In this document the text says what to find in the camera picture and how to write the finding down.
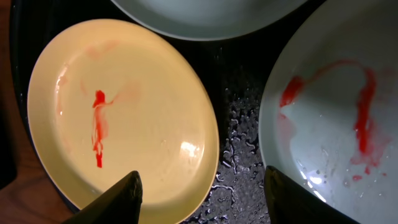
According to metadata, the yellow plate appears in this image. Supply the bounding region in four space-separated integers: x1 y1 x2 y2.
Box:
27 19 220 223

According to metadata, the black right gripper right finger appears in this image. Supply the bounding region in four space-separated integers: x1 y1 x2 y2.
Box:
264 166 358 224

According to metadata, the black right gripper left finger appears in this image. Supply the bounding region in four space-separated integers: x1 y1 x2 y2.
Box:
63 171 143 224

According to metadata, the round black tray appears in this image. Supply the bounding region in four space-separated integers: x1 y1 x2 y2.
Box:
9 1 320 223

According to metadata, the mint plate long red stain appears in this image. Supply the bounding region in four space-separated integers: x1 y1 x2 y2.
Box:
259 0 397 223

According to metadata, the mint plate small red stain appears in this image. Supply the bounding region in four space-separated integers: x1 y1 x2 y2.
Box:
112 0 306 41

